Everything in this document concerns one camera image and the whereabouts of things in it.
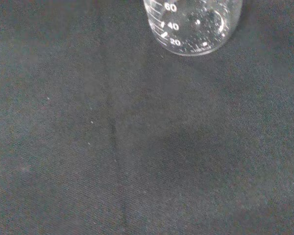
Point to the black bench cloth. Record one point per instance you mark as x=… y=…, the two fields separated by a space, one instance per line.
x=137 y=137

